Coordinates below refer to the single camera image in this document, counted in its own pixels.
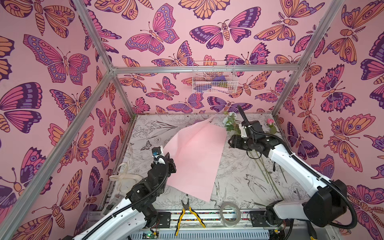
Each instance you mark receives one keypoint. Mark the clear tape roll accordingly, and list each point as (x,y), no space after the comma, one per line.
(230,214)

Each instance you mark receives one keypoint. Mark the aluminium front rail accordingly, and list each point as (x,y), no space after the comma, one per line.
(188,227)

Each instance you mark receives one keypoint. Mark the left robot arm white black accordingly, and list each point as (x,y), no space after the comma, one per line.
(135,211)

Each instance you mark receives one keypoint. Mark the white fake rose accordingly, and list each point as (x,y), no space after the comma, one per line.
(231,123)

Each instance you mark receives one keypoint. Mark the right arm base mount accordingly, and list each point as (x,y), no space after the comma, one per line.
(259,218)

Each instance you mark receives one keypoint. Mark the small pink fake rose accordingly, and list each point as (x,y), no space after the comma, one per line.
(271,125)

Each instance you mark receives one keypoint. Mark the cream ribbon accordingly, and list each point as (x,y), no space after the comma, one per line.
(123,179)

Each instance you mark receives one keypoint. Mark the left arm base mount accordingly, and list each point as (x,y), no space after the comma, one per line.
(162,220)

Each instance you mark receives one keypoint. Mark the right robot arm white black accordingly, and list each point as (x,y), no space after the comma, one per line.
(328,203)

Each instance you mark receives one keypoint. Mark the white wire basket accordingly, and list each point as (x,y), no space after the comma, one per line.
(214,79)

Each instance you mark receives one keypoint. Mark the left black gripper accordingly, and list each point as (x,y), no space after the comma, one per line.
(167,164)

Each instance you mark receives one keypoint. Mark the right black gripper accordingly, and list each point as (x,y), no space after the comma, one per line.
(237,142)

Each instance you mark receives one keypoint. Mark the purple pink wrapping paper sheet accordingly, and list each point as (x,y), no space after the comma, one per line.
(196,151)

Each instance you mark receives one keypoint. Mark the black yellow screwdriver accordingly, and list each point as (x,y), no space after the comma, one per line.
(311,231)

